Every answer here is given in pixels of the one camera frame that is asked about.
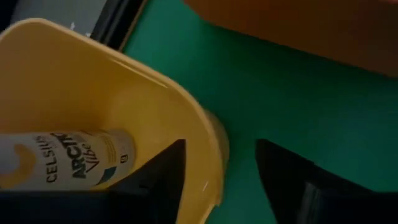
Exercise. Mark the orange plastic bin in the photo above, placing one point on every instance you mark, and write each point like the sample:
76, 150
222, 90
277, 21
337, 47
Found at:
295, 25

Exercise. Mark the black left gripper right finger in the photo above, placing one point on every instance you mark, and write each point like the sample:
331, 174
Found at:
286, 180

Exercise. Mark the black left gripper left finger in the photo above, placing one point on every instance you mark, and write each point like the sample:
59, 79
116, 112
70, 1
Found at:
161, 180

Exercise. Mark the yellow plastic bin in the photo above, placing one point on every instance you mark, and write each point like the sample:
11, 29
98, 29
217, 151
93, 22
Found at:
93, 93

